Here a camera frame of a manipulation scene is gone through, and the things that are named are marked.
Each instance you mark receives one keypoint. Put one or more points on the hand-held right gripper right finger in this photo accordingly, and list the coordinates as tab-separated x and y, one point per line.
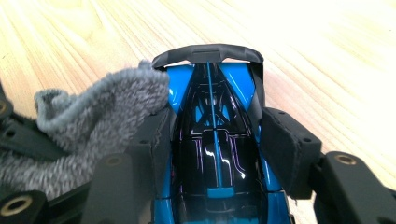
289	155

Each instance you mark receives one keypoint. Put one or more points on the grey terry cloth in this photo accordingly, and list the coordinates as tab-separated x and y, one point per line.
102	118

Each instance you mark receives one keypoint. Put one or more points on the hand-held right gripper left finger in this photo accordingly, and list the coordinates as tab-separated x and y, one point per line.
157	155

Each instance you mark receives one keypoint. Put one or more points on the blue and black toy car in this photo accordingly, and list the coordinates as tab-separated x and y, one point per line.
218	149

